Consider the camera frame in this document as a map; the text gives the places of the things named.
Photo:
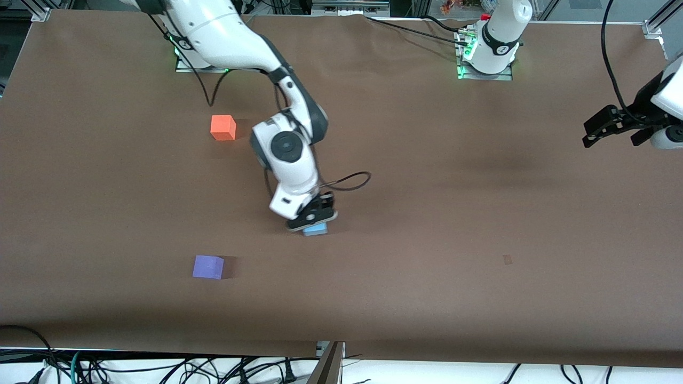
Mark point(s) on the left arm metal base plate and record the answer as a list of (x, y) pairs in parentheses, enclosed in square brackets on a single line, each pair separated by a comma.
[(501, 76)]

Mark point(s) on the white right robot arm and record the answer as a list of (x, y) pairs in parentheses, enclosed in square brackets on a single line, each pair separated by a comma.
[(224, 32)]

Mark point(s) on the purple block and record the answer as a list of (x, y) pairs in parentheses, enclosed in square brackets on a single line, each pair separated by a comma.
[(207, 266)]

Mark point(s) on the small metal bracket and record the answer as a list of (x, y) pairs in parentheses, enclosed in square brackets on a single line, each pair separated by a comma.
[(322, 349)]

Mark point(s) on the orange block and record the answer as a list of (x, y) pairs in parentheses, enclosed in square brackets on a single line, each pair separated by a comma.
[(221, 128)]

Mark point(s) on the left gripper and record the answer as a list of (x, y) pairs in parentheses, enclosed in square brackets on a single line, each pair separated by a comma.
[(642, 108)]

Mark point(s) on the blue block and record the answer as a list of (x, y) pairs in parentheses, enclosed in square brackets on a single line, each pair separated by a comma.
[(316, 231)]

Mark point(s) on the aluminium frame profile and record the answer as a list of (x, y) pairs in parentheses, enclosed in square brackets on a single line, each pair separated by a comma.
[(41, 12), (655, 26)]

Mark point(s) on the grey box behind table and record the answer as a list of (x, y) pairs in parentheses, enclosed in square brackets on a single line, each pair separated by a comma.
[(349, 6)]

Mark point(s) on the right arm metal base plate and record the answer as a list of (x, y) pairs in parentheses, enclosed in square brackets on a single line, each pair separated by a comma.
[(184, 66)]

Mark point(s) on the metal post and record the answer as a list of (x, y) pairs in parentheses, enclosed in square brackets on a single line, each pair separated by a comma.
[(330, 368)]

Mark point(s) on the colourful toy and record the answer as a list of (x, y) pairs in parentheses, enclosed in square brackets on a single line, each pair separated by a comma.
[(450, 6)]

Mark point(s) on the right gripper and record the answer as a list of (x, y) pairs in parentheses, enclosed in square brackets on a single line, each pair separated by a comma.
[(324, 202)]

